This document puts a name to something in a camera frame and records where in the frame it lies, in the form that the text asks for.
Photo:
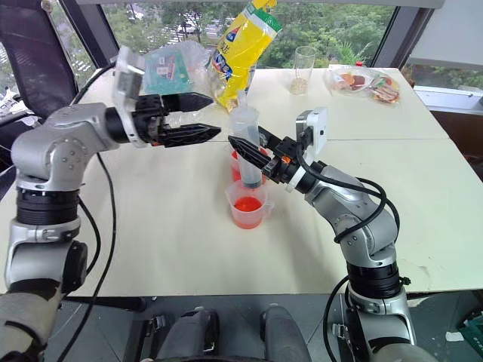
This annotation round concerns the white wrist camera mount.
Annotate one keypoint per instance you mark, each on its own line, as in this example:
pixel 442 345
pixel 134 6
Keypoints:
pixel 317 128
pixel 126 81

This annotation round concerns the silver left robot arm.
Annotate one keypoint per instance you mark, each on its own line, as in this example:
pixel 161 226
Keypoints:
pixel 56 151

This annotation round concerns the clear measuring cup red liquid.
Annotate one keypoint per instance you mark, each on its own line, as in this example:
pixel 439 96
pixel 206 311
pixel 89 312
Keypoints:
pixel 247 211
pixel 235 171

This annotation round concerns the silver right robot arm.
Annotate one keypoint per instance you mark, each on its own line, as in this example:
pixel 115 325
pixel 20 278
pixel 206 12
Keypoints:
pixel 362 230

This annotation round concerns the clear bag colourful snacks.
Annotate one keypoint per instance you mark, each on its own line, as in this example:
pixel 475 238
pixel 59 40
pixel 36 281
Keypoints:
pixel 362 83

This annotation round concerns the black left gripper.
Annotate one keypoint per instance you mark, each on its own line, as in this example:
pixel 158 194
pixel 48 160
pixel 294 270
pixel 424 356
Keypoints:
pixel 147 113

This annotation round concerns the green plastic crate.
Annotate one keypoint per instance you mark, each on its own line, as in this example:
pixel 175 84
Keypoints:
pixel 471 328

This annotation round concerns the yellow snack bag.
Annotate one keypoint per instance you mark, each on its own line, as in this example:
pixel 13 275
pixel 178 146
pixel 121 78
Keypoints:
pixel 241 49

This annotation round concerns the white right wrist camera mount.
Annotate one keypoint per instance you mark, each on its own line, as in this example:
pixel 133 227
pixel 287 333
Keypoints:
pixel 317 128

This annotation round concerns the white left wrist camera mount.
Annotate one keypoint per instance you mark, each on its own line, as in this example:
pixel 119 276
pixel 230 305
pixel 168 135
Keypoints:
pixel 126 81

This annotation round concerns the black mesh office chair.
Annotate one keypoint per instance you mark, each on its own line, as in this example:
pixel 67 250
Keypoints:
pixel 34 49

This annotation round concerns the clear bag green packets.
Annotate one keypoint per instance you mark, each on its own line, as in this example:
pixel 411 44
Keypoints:
pixel 171 69

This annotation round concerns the dark grey rounded shape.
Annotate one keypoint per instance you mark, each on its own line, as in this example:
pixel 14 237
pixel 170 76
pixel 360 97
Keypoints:
pixel 283 335
pixel 188 335

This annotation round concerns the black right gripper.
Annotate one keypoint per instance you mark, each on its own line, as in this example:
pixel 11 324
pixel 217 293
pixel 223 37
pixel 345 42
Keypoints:
pixel 285 162

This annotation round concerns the tall clear drinking glass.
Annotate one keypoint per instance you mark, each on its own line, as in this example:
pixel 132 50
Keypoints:
pixel 303 71

